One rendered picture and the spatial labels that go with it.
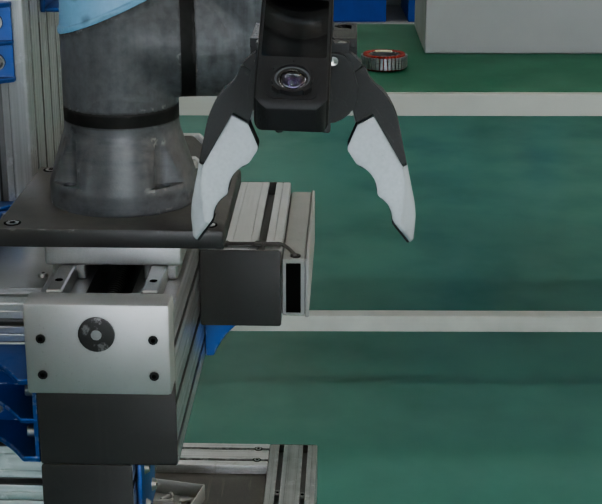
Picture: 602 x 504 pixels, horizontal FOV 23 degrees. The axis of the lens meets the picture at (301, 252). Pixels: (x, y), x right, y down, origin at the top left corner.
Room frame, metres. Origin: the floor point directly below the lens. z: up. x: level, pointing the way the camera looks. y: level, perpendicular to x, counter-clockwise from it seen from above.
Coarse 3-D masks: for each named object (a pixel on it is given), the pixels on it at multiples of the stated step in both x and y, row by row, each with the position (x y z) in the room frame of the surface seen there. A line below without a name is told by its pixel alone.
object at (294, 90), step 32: (288, 0) 0.92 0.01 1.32; (320, 0) 0.92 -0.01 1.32; (288, 32) 0.89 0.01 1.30; (320, 32) 0.89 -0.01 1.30; (256, 64) 0.87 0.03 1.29; (288, 64) 0.86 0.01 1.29; (320, 64) 0.87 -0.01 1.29; (256, 96) 0.85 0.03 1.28; (288, 96) 0.85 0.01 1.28; (320, 96) 0.85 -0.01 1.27; (288, 128) 0.85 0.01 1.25; (320, 128) 0.85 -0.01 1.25
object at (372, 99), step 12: (360, 72) 0.93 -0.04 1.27; (360, 84) 0.93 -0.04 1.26; (372, 84) 0.93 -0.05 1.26; (360, 96) 0.93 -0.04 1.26; (372, 96) 0.93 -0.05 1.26; (384, 96) 0.93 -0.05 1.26; (360, 108) 0.93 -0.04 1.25; (372, 108) 0.93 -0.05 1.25; (384, 108) 0.93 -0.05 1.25; (360, 120) 0.93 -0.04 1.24; (384, 120) 0.93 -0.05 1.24; (396, 120) 0.93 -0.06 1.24; (384, 132) 0.93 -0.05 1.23; (396, 132) 0.93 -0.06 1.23; (396, 144) 0.93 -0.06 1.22
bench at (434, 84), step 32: (384, 32) 3.94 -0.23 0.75; (416, 32) 3.94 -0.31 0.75; (416, 64) 3.51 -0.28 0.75; (448, 64) 3.51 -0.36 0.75; (480, 64) 3.51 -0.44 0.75; (512, 64) 3.51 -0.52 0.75; (544, 64) 3.51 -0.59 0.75; (576, 64) 3.51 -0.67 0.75; (192, 96) 3.19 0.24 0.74; (416, 96) 3.19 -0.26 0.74; (448, 96) 3.19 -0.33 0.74; (480, 96) 3.19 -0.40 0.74; (512, 96) 3.19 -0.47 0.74; (544, 96) 3.19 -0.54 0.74; (576, 96) 3.19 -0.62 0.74; (288, 320) 3.23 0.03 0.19; (320, 320) 3.23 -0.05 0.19; (352, 320) 3.23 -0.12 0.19; (384, 320) 3.23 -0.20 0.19; (416, 320) 3.23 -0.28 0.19; (448, 320) 3.23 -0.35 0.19; (480, 320) 3.23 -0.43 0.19; (512, 320) 3.23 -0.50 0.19; (544, 320) 3.23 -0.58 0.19; (576, 320) 3.23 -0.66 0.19
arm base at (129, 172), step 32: (64, 128) 1.42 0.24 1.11; (96, 128) 1.38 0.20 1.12; (128, 128) 1.38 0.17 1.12; (160, 128) 1.40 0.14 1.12; (64, 160) 1.40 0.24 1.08; (96, 160) 1.38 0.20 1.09; (128, 160) 1.37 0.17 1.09; (160, 160) 1.40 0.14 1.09; (192, 160) 1.44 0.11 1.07; (64, 192) 1.38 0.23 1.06; (96, 192) 1.37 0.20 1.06; (128, 192) 1.36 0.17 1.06; (160, 192) 1.38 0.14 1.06; (192, 192) 1.41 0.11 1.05
